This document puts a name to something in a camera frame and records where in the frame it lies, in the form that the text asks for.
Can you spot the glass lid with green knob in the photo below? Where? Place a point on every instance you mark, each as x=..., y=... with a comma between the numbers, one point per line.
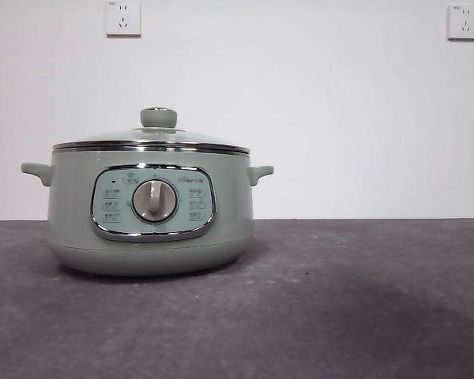
x=158, y=117

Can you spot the sage green electric pot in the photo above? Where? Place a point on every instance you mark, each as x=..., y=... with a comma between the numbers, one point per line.
x=75, y=205

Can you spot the white wall socket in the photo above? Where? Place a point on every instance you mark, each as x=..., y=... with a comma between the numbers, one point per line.
x=464, y=21
x=123, y=17

